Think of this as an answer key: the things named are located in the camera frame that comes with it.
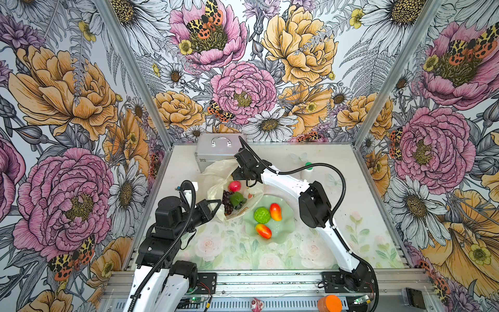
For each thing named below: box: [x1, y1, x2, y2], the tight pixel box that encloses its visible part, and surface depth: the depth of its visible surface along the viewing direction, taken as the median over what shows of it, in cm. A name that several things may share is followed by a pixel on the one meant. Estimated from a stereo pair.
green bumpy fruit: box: [254, 206, 271, 225], surface depth 88 cm
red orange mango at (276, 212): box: [269, 202, 283, 222], surface depth 91 cm
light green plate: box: [244, 194, 295, 246], surface depth 90 cm
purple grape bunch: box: [222, 189, 248, 216], surface depth 93 cm
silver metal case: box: [194, 133, 244, 173], surface depth 101 cm
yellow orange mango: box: [255, 223, 273, 240], surface depth 85 cm
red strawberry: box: [228, 180, 242, 193], surface depth 99 cm
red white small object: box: [250, 297, 266, 312], surface depth 67 cm
